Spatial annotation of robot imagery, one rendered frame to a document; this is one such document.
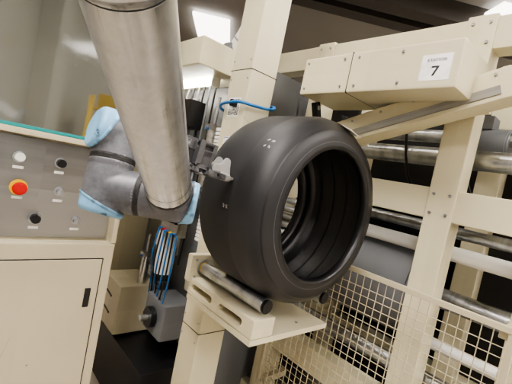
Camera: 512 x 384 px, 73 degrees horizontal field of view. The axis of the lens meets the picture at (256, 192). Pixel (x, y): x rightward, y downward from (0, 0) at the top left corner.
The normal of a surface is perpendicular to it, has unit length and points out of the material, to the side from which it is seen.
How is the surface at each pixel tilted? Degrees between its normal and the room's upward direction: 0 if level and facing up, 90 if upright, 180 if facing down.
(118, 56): 151
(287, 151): 64
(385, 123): 90
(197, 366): 90
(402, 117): 90
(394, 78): 90
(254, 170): 72
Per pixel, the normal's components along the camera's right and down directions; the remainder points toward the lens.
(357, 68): -0.73, -0.11
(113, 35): -0.21, 0.87
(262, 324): 0.65, 0.18
